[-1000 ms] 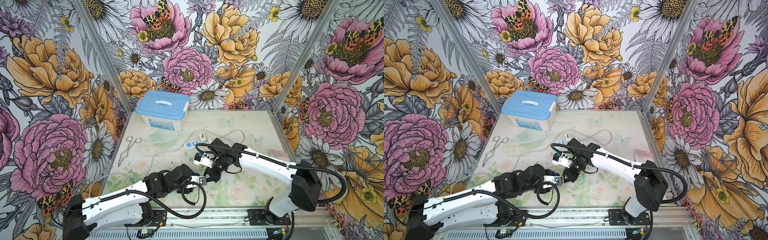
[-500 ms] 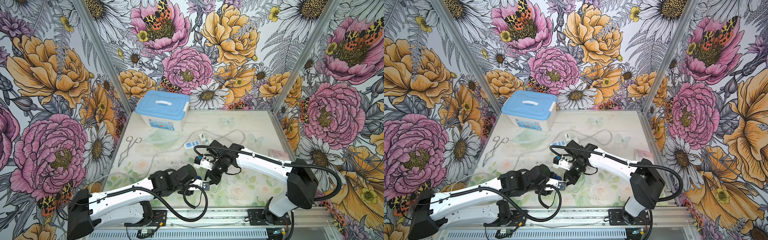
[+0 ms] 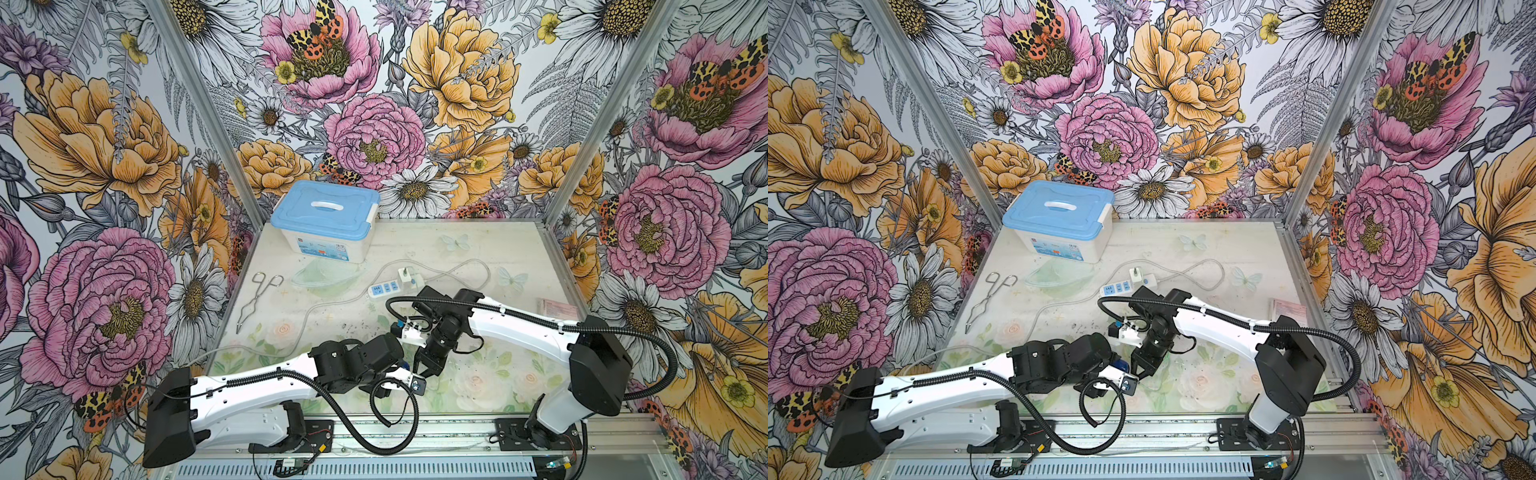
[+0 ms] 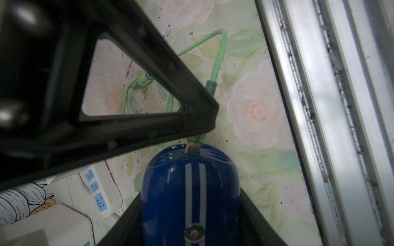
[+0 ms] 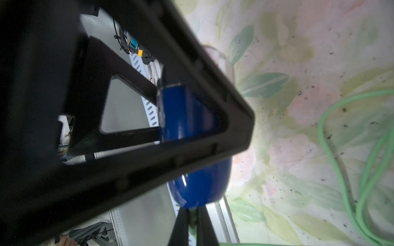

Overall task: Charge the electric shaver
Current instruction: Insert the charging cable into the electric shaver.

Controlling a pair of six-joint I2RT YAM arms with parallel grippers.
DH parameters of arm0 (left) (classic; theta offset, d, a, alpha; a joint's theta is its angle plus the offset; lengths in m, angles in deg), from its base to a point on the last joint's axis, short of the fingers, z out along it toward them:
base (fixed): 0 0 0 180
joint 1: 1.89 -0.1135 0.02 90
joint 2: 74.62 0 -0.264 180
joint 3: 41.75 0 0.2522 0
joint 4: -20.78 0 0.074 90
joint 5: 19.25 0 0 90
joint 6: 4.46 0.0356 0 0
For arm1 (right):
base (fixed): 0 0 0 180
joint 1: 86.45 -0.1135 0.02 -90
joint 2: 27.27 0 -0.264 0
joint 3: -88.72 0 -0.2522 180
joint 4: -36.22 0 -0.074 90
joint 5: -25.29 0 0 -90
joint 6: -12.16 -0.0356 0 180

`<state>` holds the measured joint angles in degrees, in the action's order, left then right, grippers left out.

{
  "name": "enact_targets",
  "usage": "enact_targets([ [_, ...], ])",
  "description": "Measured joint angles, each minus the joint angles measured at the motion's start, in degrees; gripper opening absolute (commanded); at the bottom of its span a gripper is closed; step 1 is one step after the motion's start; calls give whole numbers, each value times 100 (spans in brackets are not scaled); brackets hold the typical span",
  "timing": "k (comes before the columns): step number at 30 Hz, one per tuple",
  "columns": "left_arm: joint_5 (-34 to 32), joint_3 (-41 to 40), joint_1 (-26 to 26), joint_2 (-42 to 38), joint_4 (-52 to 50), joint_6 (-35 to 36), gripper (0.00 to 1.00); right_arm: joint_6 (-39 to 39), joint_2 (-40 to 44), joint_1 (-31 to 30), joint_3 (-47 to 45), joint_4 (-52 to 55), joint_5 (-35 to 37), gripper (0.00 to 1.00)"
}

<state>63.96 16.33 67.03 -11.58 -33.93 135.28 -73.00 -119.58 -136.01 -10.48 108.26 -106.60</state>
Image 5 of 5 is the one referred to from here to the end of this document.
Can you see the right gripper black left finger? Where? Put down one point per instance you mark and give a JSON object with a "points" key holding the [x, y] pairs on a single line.
{"points": [[179, 235]]}

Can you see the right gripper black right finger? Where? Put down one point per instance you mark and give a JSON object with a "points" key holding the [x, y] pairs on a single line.
{"points": [[205, 233]]}

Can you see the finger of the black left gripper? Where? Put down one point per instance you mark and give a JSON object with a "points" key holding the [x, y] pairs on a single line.
{"points": [[87, 94], [44, 189]]}

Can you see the floral table mat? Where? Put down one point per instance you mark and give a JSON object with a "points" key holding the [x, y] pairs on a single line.
{"points": [[319, 76]]}

